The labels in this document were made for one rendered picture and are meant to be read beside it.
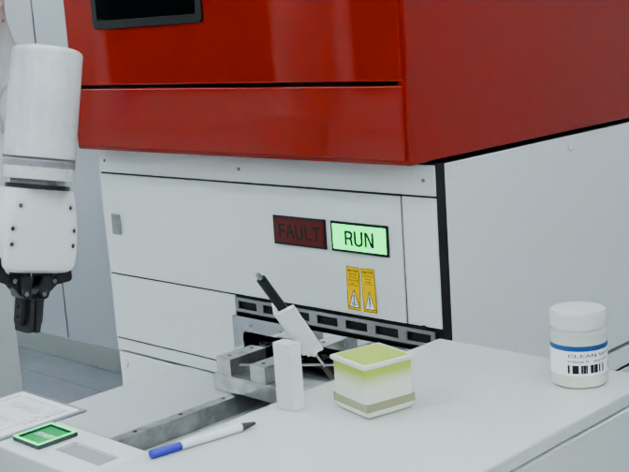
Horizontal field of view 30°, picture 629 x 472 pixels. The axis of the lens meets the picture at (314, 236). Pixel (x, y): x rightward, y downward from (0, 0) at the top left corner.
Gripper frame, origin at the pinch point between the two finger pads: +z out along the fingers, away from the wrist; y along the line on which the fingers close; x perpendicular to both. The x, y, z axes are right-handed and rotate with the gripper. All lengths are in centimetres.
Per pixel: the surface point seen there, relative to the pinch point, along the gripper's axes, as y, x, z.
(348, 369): -27.9, 26.3, 3.7
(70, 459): -1.5, 8.5, 15.6
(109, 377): -217, -278, 68
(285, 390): -25.2, 18.6, 7.5
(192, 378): -59, -38, 18
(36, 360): -215, -330, 68
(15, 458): 0.9, 0.7, 16.9
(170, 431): -37.1, -17.1, 20.9
